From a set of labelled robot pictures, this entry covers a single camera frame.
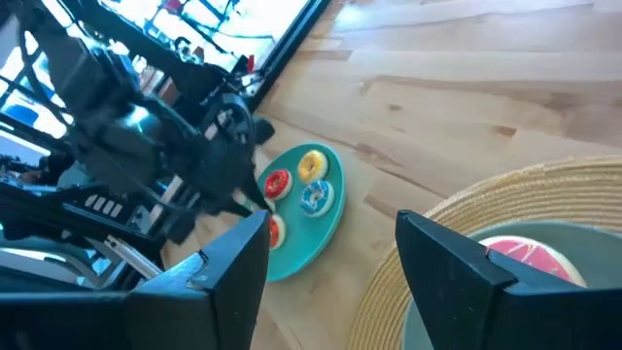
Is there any black table frame rail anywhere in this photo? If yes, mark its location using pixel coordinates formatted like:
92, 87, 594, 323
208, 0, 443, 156
247, 0, 334, 113

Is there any round woven straw placemat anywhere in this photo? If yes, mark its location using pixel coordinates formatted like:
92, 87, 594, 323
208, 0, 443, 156
345, 155, 622, 350

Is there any red frosted donut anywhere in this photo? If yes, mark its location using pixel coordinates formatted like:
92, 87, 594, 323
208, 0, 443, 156
263, 168, 294, 201

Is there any pink frosted donut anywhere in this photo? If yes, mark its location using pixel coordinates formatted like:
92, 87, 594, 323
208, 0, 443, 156
479, 234, 588, 288

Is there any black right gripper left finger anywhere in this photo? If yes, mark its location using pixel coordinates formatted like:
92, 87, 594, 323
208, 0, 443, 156
135, 209, 271, 350

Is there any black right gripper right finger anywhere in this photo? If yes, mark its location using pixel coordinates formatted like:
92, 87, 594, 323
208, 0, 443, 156
396, 209, 589, 350

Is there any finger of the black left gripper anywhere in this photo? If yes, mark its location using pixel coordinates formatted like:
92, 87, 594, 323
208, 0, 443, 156
253, 118, 276, 146
237, 167, 271, 212

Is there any blue frosted donut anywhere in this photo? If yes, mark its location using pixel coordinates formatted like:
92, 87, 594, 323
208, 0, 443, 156
299, 180, 336, 218

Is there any turquoise plate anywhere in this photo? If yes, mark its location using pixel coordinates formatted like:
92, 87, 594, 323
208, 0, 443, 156
252, 141, 347, 283

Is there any orange black-striped donut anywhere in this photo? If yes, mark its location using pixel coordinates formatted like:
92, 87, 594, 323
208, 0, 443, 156
268, 213, 287, 251

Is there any yellow frosted donut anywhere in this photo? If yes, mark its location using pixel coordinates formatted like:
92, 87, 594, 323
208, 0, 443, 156
296, 149, 329, 185

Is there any blue plate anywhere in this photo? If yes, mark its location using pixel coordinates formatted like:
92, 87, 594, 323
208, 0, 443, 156
401, 219, 622, 350

